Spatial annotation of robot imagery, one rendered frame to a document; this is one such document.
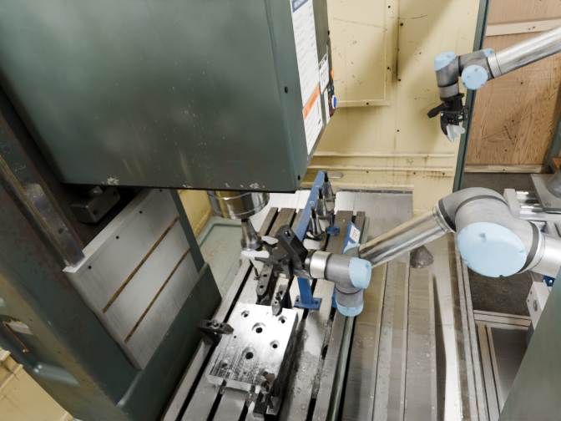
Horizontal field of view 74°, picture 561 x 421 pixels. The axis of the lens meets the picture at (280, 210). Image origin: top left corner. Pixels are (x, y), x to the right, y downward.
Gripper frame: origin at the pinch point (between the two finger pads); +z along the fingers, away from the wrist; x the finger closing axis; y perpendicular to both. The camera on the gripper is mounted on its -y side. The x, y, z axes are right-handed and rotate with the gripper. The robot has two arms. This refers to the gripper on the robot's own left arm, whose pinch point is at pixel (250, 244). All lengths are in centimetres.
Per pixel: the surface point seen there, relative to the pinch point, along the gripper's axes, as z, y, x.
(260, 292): 10.0, 38.0, 11.5
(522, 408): -69, 5, -22
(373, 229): -17, 58, 82
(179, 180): 4.0, -30.5, -13.3
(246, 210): -6.6, -18.4, -5.8
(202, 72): -9, -54, -11
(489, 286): -81, 134, 130
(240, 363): 1.6, 35.3, -18.5
